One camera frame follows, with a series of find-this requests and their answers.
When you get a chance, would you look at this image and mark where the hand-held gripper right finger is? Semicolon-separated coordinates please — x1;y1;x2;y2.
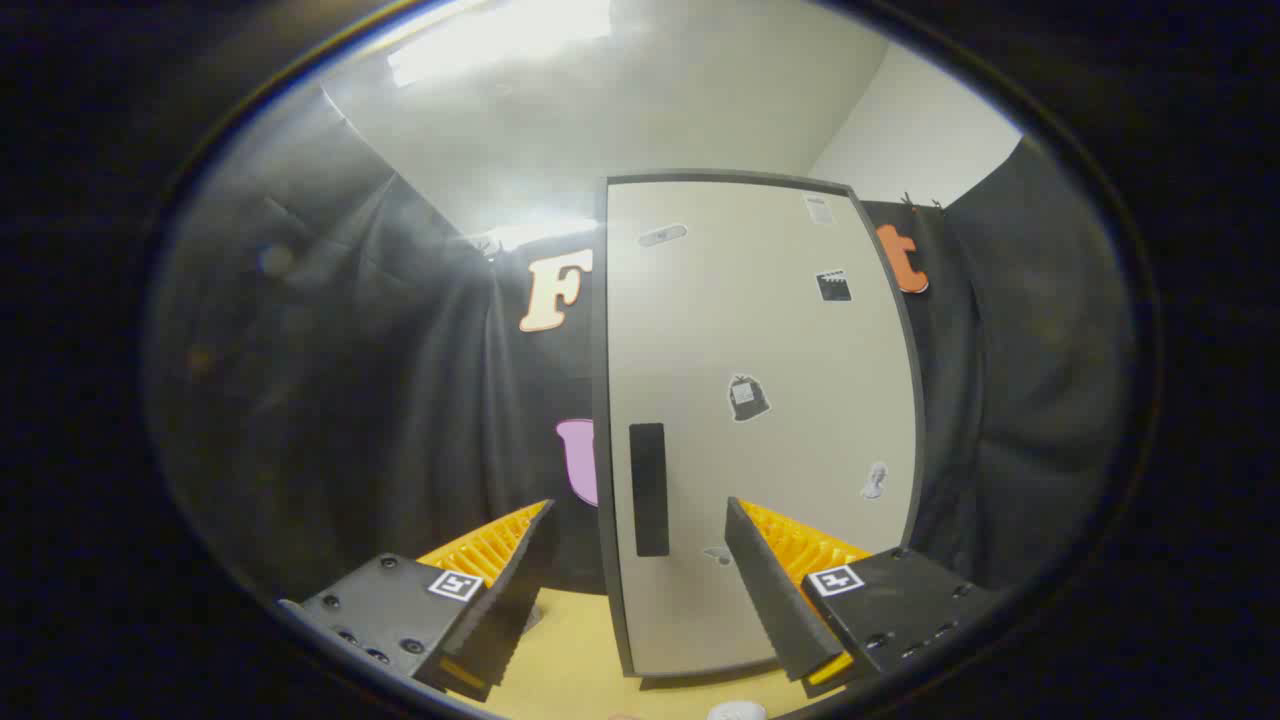
724;496;1003;699

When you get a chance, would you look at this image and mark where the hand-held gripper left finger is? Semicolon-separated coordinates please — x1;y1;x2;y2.
278;498;559;704

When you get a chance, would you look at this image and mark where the grey shoe cabinet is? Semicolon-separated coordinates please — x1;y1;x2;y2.
590;170;926;693

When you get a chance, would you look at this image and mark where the white shoe cabinet door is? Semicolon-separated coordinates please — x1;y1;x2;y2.
605;180;919;679

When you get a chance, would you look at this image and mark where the black backdrop cloth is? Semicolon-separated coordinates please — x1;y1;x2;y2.
145;85;1136;601

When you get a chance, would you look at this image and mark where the black door handle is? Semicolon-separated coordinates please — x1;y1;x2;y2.
628;422;669;558

